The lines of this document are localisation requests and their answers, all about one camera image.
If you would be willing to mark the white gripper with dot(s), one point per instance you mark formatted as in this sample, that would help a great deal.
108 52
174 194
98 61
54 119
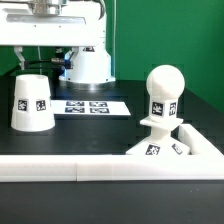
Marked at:
52 23

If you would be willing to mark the white lamp shade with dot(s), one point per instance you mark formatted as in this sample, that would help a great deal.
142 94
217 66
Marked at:
32 110

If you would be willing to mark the white lamp bulb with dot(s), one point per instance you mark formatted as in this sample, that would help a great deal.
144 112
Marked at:
165 84

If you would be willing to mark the white lamp base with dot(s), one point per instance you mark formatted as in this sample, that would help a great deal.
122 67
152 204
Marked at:
160 142

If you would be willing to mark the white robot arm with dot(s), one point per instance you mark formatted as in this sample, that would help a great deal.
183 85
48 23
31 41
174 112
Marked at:
91 70

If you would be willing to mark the white marker sheet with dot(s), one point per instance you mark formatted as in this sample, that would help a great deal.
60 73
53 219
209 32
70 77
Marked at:
109 108

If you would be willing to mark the white L-shaped fence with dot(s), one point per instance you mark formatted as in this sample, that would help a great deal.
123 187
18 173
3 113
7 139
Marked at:
204 162

